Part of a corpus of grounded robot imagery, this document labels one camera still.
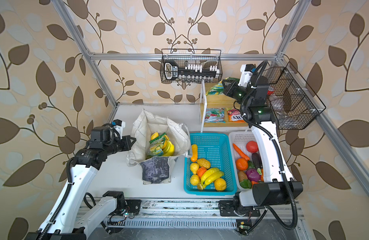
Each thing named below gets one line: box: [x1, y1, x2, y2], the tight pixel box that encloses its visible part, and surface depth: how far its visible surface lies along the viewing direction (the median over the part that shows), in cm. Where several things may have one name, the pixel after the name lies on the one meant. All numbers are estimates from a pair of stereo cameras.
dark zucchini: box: [251, 152, 263, 170], surface depth 87 cm
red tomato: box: [246, 140, 259, 154], surface depth 93 cm
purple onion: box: [246, 168, 261, 182], surface depth 81 cm
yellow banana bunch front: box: [200, 167, 225, 189], surface depth 79 cm
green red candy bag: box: [204, 108, 226, 124], surface depth 90 cm
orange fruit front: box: [214, 177, 227, 192], surface depth 78 cm
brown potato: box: [238, 170, 248, 183], surface depth 80 cm
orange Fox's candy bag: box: [227, 108, 246, 123], surface depth 91 cm
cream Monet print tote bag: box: [126, 109, 192, 185], surface depth 80 cm
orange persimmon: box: [197, 167, 207, 179], surface depth 82 cm
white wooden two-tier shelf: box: [200, 79, 250, 133], surface depth 80 cm
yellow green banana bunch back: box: [162, 134, 175, 156], surface depth 89 cm
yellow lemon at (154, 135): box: [150, 132, 159, 140], surface depth 98 cm
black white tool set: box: [164, 60, 220, 82], surface depth 86 cm
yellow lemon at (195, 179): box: [190, 174, 201, 186], surface depth 81 cm
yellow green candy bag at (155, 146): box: [147, 132, 166, 157], surface depth 86 cm
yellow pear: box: [190, 162, 200, 175], surface depth 86 cm
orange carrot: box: [232, 143, 251, 161], surface depth 93 cm
